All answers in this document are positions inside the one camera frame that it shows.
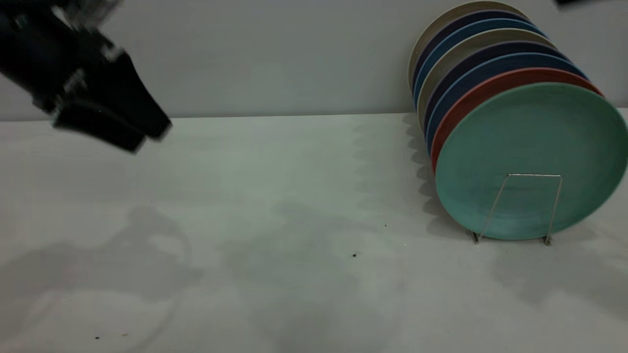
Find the metal wire plate rack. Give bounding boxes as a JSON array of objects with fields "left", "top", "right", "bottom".
[{"left": 471, "top": 173, "right": 563, "bottom": 246}]

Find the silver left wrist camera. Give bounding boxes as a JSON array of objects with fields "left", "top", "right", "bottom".
[{"left": 52, "top": 0, "right": 122, "bottom": 27}]

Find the green round plate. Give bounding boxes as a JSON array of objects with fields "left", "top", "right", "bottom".
[{"left": 435, "top": 82, "right": 628, "bottom": 241}]

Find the blue round plate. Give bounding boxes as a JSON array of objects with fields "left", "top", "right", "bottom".
[
  {"left": 415, "top": 19, "right": 546, "bottom": 107},
  {"left": 426, "top": 53, "right": 589, "bottom": 153}
]

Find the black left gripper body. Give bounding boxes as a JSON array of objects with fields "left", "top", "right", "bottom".
[{"left": 0, "top": 7, "right": 131, "bottom": 107}]

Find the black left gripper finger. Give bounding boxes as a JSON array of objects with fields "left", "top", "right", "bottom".
[
  {"left": 53, "top": 100, "right": 147, "bottom": 154},
  {"left": 78, "top": 49, "right": 173, "bottom": 141}
]

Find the dark purple round plate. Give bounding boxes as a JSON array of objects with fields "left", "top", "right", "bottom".
[
  {"left": 412, "top": 10, "right": 535, "bottom": 99},
  {"left": 423, "top": 40, "right": 573, "bottom": 134}
]

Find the red round plate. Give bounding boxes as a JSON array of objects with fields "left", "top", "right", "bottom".
[{"left": 431, "top": 68, "right": 604, "bottom": 172}]

